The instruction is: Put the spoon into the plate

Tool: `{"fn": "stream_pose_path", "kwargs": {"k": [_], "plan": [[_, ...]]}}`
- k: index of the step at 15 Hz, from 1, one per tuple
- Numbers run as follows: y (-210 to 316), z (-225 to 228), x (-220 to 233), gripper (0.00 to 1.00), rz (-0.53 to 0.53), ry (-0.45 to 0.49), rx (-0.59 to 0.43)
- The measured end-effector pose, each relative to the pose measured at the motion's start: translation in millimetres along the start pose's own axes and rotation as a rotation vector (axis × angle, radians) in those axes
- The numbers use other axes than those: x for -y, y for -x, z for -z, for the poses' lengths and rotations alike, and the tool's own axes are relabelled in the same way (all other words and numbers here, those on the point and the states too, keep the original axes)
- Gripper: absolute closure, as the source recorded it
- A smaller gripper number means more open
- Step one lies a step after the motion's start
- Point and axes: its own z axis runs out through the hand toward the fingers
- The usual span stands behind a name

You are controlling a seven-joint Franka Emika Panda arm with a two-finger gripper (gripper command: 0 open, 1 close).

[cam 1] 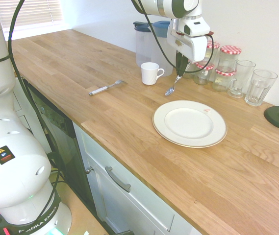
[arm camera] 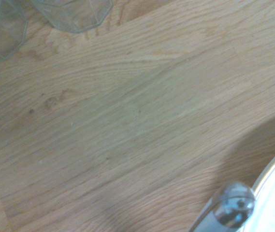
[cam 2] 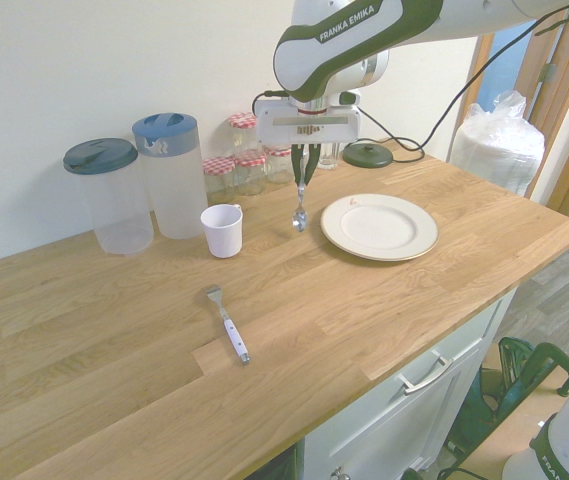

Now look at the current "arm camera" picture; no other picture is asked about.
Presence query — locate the silver metal spoon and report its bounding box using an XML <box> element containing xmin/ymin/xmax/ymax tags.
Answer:
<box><xmin>188</xmin><ymin>181</ymin><xmax>257</xmax><ymax>232</ymax></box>

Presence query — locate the clear faceted glass tumbler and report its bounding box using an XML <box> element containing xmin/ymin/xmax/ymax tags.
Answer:
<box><xmin>30</xmin><ymin>0</ymin><xmax>114</xmax><ymax>34</ymax></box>

